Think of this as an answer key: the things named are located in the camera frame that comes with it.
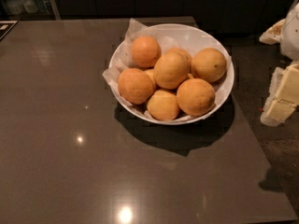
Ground clear plastic containers on shelf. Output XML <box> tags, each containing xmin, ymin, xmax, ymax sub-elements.
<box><xmin>0</xmin><ymin>0</ymin><xmax>53</xmax><ymax>16</ymax></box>

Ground orange at bowl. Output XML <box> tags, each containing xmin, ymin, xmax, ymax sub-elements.
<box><xmin>191</xmin><ymin>48</ymin><xmax>227</xmax><ymax>83</ymax></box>
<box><xmin>177</xmin><ymin>78</ymin><xmax>216</xmax><ymax>117</ymax></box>
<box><xmin>153</xmin><ymin>51</ymin><xmax>190</xmax><ymax>90</ymax></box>
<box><xmin>118</xmin><ymin>68</ymin><xmax>154</xmax><ymax>105</ymax></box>
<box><xmin>147</xmin><ymin>89</ymin><xmax>180</xmax><ymax>120</ymax></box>
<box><xmin>131</xmin><ymin>35</ymin><xmax>162</xmax><ymax>68</ymax></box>

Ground dark tray at table edge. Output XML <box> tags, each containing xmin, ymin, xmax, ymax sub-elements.
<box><xmin>0</xmin><ymin>21</ymin><xmax>17</xmax><ymax>40</ymax></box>

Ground white paper bowl liner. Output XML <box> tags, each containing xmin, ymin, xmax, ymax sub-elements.
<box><xmin>102</xmin><ymin>18</ymin><xmax>234</xmax><ymax>123</ymax></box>

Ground orange at bowl front right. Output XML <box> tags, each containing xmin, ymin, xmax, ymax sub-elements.
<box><xmin>177</xmin><ymin>78</ymin><xmax>216</xmax><ymax>117</ymax></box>

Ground orange at bowl front middle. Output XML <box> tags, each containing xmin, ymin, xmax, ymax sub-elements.
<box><xmin>147</xmin><ymin>89</ymin><xmax>180</xmax><ymax>120</ymax></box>

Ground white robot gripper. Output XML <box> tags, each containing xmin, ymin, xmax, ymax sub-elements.
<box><xmin>259</xmin><ymin>3</ymin><xmax>299</xmax><ymax>127</ymax></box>

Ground orange at bowl centre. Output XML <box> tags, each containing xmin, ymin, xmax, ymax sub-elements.
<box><xmin>153</xmin><ymin>51</ymin><xmax>190</xmax><ymax>90</ymax></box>

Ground orange at bowl back left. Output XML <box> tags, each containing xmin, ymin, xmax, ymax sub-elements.
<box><xmin>131</xmin><ymin>35</ymin><xmax>162</xmax><ymax>68</ymax></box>

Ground white ceramic bowl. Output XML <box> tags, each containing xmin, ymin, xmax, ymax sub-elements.
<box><xmin>108</xmin><ymin>22</ymin><xmax>235</xmax><ymax>126</ymax></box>

